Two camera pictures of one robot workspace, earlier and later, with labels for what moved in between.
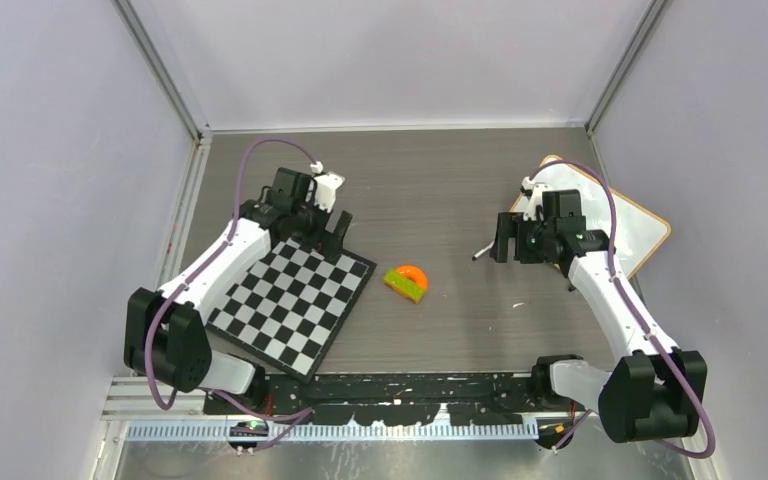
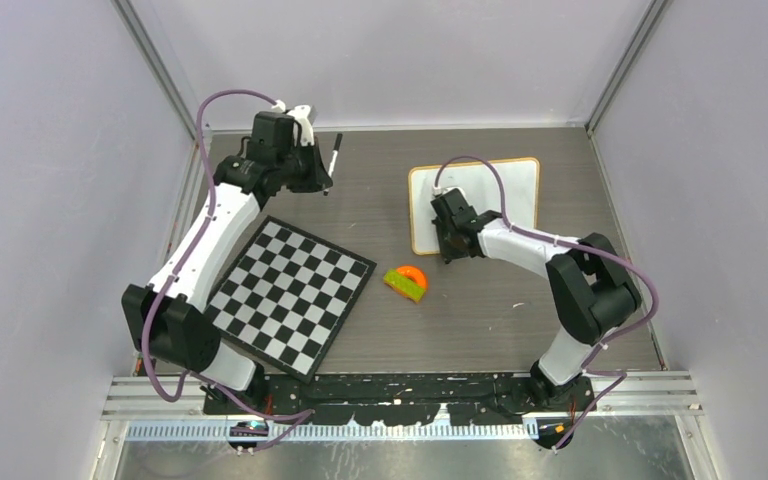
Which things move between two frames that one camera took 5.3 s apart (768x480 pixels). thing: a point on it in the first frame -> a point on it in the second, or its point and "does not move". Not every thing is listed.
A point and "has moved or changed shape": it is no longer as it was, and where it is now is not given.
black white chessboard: x=292 y=305 does not move
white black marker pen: x=482 y=251 has moved or changed shape
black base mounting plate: x=380 y=398 does not move
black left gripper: x=332 y=243 -> x=319 y=178
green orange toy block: x=410 y=281 does not move
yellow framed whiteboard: x=593 y=201 -> x=521 y=182
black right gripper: x=505 y=229 -> x=447 y=253
